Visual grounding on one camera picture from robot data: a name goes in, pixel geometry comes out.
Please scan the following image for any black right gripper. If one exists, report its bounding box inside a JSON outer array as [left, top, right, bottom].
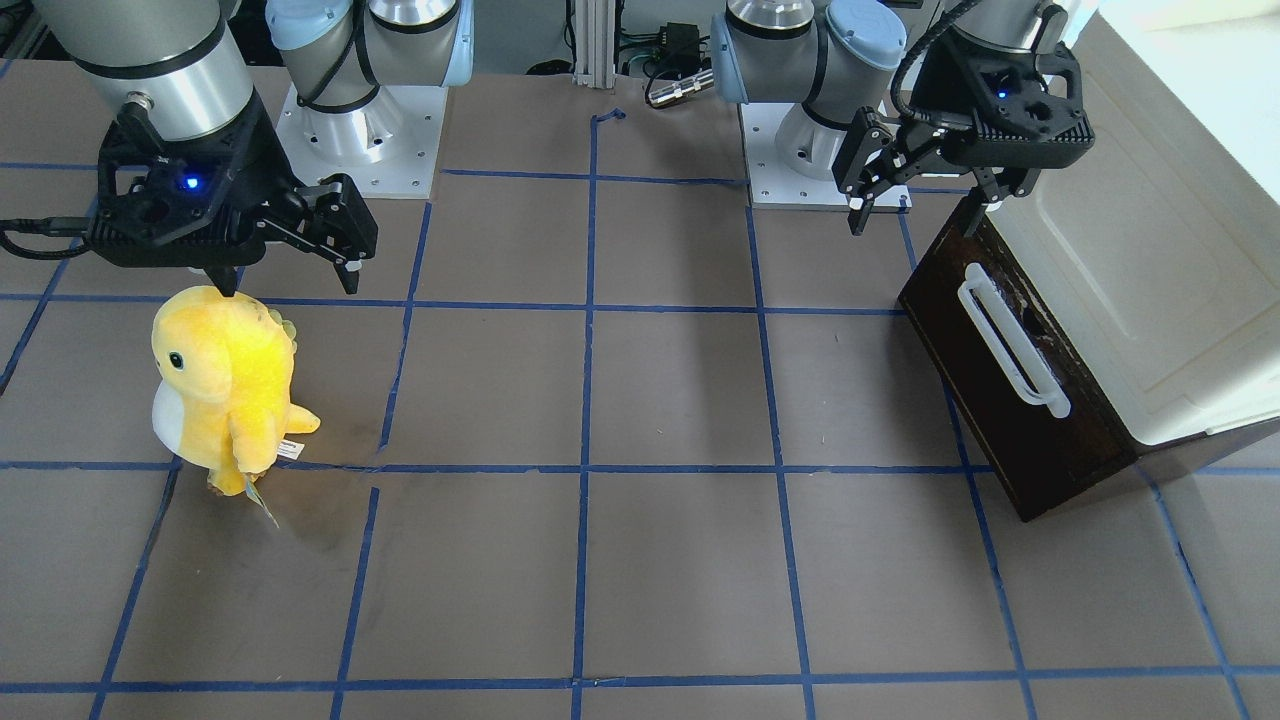
[[83, 96, 379, 296]]

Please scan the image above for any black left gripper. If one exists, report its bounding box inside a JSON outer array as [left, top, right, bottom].
[[833, 35, 1096, 237]]

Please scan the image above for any dark brown wooden drawer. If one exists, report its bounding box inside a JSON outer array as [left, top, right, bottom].
[[897, 196, 1280, 523]]

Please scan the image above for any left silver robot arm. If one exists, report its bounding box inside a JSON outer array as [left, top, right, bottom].
[[710, 1, 1094, 234]]

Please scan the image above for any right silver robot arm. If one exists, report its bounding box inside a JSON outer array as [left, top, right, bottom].
[[12, 1, 475, 296]]

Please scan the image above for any yellow plush dinosaur toy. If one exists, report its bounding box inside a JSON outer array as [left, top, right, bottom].
[[151, 286, 321, 503]]

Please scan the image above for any cream plastic storage box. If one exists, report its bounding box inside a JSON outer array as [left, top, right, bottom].
[[992, 1, 1279, 445]]

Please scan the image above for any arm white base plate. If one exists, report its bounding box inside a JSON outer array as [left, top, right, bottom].
[[739, 102, 849, 211], [276, 86, 449, 200]]

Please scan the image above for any white drawer handle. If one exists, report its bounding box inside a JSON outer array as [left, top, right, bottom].
[[957, 263, 1073, 419]]

